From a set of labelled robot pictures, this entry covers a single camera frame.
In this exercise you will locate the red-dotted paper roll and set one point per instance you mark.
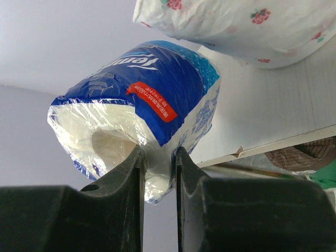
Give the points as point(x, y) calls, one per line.
point(267, 34)

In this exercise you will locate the blue tissue roll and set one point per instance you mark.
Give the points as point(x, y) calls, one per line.
point(159, 96)

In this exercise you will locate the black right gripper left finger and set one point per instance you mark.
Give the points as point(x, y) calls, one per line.
point(106, 215)

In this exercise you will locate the white two-tier shelf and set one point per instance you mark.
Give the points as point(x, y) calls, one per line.
point(261, 110)

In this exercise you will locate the green roll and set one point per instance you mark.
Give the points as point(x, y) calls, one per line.
point(318, 157)

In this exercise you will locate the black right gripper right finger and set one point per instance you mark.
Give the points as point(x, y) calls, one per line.
point(219, 214)

